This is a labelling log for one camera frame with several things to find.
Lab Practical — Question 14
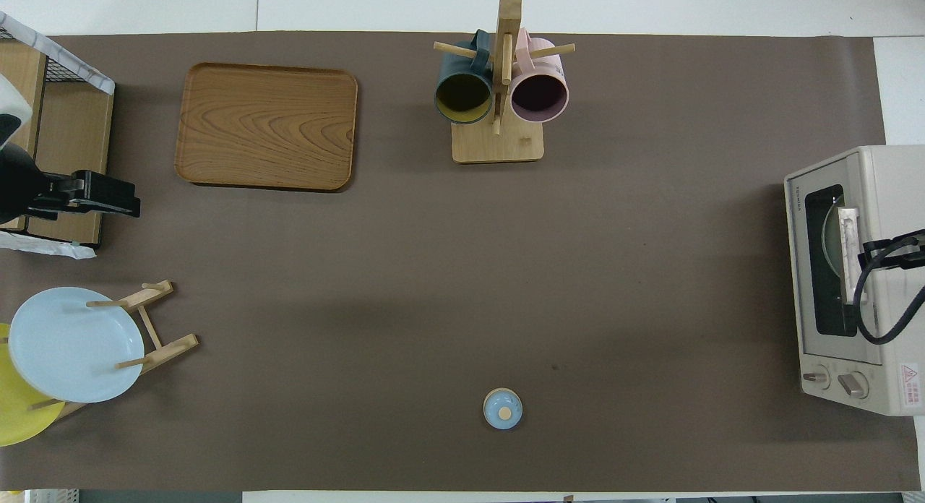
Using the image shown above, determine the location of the wooden serving tray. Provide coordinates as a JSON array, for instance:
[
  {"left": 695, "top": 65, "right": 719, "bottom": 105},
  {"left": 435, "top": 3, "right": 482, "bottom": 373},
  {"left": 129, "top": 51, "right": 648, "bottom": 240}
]
[{"left": 174, "top": 62, "right": 359, "bottom": 193}]

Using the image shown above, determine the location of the brown table mat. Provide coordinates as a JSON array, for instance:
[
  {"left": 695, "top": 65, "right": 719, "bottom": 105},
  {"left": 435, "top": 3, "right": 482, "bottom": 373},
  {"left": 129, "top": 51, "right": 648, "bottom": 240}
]
[{"left": 0, "top": 32, "right": 918, "bottom": 493}]

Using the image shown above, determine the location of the pink mug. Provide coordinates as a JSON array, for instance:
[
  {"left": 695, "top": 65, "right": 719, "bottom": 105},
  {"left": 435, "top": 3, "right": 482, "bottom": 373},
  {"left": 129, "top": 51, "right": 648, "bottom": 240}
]
[{"left": 509, "top": 27, "right": 570, "bottom": 124}]

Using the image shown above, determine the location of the wooden mug tree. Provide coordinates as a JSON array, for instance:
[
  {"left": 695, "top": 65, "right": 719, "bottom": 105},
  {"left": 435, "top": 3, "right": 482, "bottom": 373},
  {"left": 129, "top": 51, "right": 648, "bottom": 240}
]
[{"left": 432, "top": 0, "right": 577, "bottom": 164}]

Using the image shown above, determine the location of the dark blue mug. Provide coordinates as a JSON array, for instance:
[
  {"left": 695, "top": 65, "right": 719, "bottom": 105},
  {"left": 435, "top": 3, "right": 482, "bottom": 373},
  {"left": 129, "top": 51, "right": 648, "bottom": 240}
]
[{"left": 434, "top": 30, "right": 496, "bottom": 126}]

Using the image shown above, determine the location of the small blue call bell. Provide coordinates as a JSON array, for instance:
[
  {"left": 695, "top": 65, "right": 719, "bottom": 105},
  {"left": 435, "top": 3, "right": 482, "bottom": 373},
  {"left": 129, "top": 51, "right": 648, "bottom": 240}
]
[{"left": 483, "top": 388, "right": 523, "bottom": 430}]

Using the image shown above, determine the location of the yellow plate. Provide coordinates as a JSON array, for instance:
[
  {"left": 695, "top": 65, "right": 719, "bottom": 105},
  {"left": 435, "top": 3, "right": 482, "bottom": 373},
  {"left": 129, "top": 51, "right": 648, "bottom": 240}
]
[{"left": 0, "top": 322, "right": 66, "bottom": 447}]

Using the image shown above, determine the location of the pale green plate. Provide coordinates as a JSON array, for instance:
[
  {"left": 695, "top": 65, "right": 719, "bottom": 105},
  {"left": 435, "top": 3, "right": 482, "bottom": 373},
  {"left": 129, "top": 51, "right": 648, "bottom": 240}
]
[{"left": 822, "top": 198, "right": 845, "bottom": 281}]

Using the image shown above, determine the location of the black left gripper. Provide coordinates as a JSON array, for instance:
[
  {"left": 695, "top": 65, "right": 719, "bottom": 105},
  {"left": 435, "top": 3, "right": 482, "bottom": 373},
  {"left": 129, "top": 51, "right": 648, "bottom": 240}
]
[{"left": 0, "top": 142, "right": 142, "bottom": 233}]

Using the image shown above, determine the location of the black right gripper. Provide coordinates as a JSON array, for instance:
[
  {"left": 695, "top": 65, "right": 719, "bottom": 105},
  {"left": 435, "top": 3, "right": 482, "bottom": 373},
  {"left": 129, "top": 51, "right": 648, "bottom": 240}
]
[{"left": 859, "top": 231, "right": 925, "bottom": 272}]

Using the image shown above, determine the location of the wooden plate rack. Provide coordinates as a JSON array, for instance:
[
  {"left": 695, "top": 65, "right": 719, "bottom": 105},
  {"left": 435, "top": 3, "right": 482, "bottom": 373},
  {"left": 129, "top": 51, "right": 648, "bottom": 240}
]
[{"left": 29, "top": 279, "right": 199, "bottom": 421}]

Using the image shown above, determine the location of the black wire basket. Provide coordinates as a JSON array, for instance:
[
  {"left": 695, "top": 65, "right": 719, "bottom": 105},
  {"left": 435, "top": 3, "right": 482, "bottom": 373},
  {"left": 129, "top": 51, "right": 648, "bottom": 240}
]
[
  {"left": 0, "top": 10, "right": 116, "bottom": 260},
  {"left": 0, "top": 26, "right": 98, "bottom": 88}
]

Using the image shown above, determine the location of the glass oven door with handle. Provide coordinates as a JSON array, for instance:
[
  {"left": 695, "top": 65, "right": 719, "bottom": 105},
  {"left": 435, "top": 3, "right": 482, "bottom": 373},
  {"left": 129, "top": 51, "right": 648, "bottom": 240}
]
[{"left": 786, "top": 160, "right": 886, "bottom": 363}]

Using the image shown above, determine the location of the light blue plate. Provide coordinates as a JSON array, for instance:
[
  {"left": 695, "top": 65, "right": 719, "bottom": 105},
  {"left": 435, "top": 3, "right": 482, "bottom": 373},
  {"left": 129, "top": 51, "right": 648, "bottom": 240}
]
[{"left": 8, "top": 286, "right": 145, "bottom": 404}]

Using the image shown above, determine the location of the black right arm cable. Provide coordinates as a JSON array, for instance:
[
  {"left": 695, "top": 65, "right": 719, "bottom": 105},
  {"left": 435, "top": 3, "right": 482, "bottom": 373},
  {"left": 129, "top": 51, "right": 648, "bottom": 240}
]
[{"left": 853, "top": 232, "right": 925, "bottom": 345}]

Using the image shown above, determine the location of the white toaster oven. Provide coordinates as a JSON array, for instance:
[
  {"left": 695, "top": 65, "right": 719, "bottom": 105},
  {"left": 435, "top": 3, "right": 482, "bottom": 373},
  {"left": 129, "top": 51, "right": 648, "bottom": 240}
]
[{"left": 784, "top": 145, "right": 925, "bottom": 417}]

